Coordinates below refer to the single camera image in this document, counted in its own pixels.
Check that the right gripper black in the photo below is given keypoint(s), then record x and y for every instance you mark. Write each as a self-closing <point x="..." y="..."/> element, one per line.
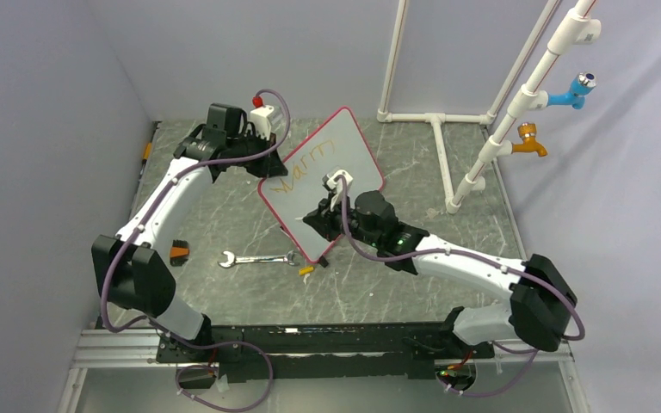
<point x="323" y="219"/>

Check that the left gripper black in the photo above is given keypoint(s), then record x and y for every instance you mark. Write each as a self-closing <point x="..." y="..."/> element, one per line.
<point x="270" y="166"/>

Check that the yellow marker cap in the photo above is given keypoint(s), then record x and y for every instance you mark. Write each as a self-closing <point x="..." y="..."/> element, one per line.
<point x="306" y="270"/>

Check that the whiteboard with red rim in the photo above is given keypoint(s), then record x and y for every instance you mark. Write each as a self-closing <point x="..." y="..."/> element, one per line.
<point x="337" y="144"/>

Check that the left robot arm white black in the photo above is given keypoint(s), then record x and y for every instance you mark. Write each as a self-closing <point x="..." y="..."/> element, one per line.
<point x="132" y="267"/>

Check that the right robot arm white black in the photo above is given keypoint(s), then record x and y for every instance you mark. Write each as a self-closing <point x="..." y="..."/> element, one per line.
<point x="534" y="302"/>

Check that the silver combination wrench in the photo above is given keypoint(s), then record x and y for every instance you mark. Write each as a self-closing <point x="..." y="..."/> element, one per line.
<point x="231" y="259"/>

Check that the black orange eraser block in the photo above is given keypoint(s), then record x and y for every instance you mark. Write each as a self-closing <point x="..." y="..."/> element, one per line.
<point x="179" y="253"/>

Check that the orange tap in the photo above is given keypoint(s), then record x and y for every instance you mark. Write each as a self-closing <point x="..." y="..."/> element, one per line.
<point x="527" y="132"/>

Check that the blue tap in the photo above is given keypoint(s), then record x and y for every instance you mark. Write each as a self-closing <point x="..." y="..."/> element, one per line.
<point x="575" y="96"/>

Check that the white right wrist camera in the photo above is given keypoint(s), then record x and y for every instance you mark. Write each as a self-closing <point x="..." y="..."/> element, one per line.
<point x="333" y="182"/>

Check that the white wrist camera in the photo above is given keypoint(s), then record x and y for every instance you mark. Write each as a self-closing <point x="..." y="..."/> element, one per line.
<point x="263" y="117"/>
<point x="333" y="182"/>

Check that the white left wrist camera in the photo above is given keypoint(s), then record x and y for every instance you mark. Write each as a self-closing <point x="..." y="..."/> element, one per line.
<point x="263" y="117"/>

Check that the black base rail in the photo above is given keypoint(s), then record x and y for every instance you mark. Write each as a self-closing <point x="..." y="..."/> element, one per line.
<point x="317" y="351"/>

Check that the white pvc pipe frame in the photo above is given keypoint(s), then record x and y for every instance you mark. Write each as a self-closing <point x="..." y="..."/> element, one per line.
<point x="577" y="27"/>

